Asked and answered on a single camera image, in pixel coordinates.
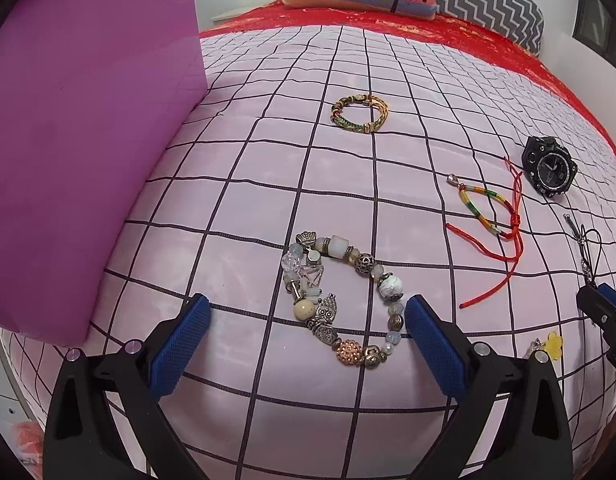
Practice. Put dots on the red patterned bed sheet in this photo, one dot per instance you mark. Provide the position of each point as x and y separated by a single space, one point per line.
413 27

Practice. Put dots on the black wrist watch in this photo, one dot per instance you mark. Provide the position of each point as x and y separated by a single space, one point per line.
550 167

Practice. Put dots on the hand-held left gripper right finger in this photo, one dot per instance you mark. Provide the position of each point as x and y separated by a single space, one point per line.
438 345

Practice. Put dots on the dark window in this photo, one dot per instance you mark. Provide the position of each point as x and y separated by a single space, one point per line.
595 20

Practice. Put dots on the yellow flower charm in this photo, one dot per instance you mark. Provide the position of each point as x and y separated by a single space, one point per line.
554 342

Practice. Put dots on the pink checked bed sheet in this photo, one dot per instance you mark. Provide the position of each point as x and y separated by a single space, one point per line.
288 185

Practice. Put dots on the purple plastic tub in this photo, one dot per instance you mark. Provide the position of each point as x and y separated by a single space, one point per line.
88 160

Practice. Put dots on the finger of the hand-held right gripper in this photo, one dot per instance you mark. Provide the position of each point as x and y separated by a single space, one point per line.
595 307
613 295

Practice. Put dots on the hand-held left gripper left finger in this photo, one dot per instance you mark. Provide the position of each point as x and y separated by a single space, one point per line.
180 340

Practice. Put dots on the red plastic bag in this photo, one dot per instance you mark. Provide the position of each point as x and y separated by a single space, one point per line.
28 440

